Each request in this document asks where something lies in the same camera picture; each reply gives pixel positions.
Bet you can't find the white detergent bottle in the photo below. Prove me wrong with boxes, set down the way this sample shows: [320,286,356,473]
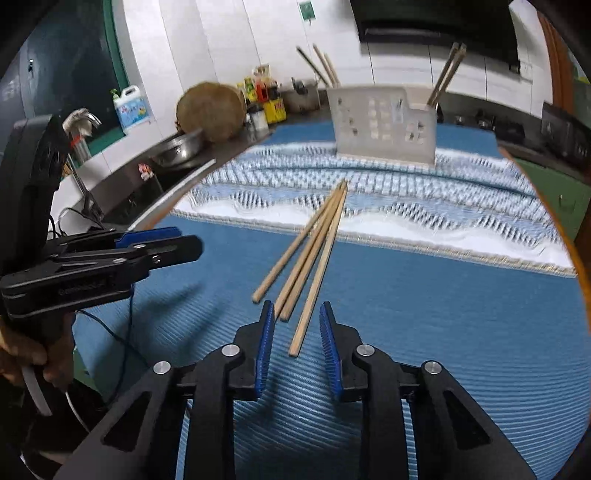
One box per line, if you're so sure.
[111,84,152,136]

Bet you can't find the stainless steel bowl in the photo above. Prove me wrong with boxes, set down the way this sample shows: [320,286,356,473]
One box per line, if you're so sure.
[150,128,204,168]

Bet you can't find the blue white patterned cloth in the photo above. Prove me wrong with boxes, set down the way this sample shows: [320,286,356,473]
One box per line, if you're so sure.
[173,141,578,278]

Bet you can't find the white seasoning shaker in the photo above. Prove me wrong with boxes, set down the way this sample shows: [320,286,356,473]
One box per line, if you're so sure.
[247,105,269,136]

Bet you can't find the black range hood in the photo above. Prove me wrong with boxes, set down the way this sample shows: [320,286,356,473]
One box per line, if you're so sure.
[348,0,518,65]

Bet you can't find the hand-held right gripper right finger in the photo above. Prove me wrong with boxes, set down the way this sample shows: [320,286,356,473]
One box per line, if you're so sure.
[320,301,539,480]

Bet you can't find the round wooden cutting board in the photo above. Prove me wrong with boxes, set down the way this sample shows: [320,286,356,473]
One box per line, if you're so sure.
[175,82,247,143]

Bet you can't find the steel kitchen faucet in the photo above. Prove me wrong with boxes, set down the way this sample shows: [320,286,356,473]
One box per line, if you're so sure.
[62,108,106,228]

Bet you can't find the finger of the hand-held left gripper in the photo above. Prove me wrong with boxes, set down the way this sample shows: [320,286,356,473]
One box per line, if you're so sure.
[0,234,204,320]
[44,226,182,264]

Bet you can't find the wooden chopstick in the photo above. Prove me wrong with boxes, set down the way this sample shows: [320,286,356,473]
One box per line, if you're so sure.
[312,44,337,88]
[431,44,467,106]
[288,182,349,357]
[427,42,460,107]
[252,185,342,304]
[274,181,347,320]
[280,185,348,323]
[323,53,341,88]
[295,45,329,88]

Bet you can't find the metal pressure cooker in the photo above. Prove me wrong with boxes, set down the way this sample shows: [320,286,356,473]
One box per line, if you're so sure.
[279,78,321,114]

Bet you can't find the grey strap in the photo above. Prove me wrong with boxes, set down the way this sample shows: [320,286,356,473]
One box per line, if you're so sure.
[21,364,52,417]

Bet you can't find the green base cabinets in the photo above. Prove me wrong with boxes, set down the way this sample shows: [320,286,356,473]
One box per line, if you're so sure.
[510,157,583,243]

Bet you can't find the person's left hand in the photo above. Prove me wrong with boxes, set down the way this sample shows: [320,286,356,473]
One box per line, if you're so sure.
[0,314,77,389]

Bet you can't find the dark window green frame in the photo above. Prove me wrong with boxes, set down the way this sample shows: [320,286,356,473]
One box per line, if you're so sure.
[0,0,126,153]

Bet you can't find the white plastic utensil holder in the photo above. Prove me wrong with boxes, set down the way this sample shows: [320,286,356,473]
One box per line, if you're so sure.
[327,85,437,168]

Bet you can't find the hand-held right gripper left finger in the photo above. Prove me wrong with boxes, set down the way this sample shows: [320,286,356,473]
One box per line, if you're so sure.
[53,300,276,480]

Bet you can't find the dark soy sauce bottle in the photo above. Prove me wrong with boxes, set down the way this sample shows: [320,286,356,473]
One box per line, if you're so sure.
[262,80,286,124]

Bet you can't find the blue ribbed mat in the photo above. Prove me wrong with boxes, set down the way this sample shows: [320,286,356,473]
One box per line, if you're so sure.
[69,122,578,480]

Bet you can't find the wooden glass-door cabinet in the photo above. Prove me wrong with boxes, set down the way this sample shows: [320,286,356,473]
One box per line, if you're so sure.
[538,9,585,118]

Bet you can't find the black countertop appliance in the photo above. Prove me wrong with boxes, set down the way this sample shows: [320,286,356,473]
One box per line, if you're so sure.
[540,102,591,160]

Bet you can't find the black gas stove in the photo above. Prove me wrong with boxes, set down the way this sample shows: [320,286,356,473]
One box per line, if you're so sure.
[436,105,525,141]

